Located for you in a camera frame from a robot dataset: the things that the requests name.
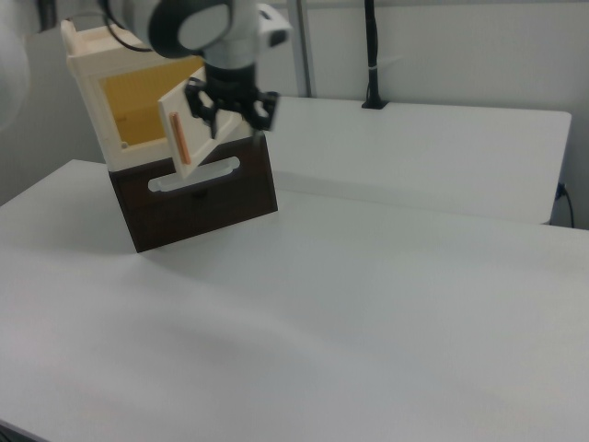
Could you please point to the dark wooden box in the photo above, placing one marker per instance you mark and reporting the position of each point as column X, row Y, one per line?
column 207, row 216

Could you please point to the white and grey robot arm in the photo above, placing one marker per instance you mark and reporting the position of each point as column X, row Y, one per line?
column 193, row 27

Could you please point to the cream plastic cabinet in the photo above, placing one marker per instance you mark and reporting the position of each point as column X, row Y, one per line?
column 99, row 115

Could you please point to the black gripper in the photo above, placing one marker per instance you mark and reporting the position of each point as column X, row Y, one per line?
column 230, row 87

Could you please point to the black pole with clamp base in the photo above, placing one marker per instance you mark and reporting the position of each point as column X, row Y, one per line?
column 373, row 69

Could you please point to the grey metal partition post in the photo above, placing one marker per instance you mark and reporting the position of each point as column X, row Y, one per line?
column 301, row 46

